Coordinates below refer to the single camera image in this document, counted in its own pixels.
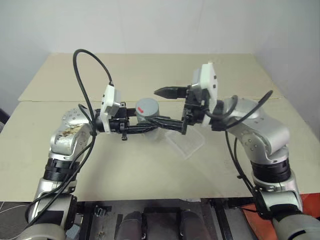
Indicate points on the dark rounded shape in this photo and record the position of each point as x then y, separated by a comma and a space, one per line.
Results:
130, 226

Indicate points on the small metal clip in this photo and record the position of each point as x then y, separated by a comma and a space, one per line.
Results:
100, 212

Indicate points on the clear plastic box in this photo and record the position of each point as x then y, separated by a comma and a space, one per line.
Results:
187, 143

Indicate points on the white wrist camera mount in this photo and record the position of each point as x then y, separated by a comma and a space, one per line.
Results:
108, 100
208, 77

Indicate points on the orange sheet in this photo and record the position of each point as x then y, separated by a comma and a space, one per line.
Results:
250, 212

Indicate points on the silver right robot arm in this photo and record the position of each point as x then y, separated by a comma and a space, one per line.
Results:
270, 135

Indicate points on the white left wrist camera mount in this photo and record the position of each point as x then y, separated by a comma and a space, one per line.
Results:
108, 100

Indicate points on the black patterned mat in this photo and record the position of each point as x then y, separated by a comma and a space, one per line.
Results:
11, 212

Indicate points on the clear plastic jar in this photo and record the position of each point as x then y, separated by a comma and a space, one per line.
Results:
152, 136

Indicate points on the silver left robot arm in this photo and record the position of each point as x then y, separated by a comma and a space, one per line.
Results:
67, 140

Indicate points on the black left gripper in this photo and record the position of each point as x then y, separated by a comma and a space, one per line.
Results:
118, 124

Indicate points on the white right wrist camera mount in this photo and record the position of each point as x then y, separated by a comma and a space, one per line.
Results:
208, 77

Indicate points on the small grey-blue block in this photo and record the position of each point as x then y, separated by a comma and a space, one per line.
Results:
73, 231

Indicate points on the grey cylindrical container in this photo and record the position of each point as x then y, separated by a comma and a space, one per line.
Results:
147, 108

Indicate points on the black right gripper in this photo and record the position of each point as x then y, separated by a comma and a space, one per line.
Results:
193, 110

